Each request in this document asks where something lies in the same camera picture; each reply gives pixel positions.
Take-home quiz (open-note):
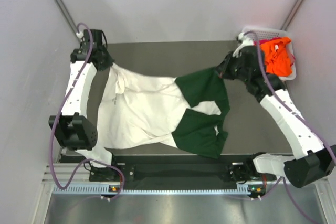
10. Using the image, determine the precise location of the pink t-shirt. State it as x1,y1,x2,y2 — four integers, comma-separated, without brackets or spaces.
259,37,296,65

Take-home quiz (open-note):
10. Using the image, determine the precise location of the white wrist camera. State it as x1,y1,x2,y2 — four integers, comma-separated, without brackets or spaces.
233,32,255,58
76,31,84,39

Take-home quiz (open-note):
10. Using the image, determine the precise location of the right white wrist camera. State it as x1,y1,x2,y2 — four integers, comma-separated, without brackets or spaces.
233,32,255,58

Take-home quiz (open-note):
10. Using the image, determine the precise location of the grey slotted cable duct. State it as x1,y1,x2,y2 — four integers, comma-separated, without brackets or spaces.
52,184,263,195

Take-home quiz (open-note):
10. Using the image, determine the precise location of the white plastic laundry basket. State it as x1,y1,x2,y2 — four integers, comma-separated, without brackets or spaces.
242,26,296,81

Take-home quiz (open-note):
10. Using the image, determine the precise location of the left aluminium frame post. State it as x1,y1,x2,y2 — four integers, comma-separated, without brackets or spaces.
54,0,80,41

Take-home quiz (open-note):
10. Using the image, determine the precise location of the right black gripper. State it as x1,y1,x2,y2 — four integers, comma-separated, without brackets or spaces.
214,50,250,83

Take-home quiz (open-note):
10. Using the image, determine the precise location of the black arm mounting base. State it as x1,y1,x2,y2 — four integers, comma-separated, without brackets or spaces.
89,153,266,184

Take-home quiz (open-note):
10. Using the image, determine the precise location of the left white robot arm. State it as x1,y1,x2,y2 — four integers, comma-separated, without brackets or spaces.
49,29,119,182

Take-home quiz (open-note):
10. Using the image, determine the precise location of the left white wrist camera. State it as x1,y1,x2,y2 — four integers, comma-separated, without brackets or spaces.
76,31,84,39

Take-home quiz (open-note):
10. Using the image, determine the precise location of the orange t-shirt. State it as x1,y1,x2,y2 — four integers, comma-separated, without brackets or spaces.
260,37,292,77

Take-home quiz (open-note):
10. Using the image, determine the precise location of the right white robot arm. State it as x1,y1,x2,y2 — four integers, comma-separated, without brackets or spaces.
215,45,335,188

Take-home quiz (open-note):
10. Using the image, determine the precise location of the white and green t-shirt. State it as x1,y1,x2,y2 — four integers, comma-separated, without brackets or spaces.
97,62,230,159

